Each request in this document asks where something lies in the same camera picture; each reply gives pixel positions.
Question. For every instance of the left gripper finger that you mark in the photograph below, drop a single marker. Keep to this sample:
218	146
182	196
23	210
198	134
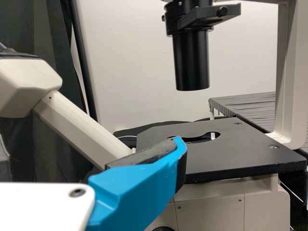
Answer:
134	192

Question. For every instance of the cream microscope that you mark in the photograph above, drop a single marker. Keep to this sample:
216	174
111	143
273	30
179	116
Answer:
228	154

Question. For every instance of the black platform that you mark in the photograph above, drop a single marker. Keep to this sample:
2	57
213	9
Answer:
247	108

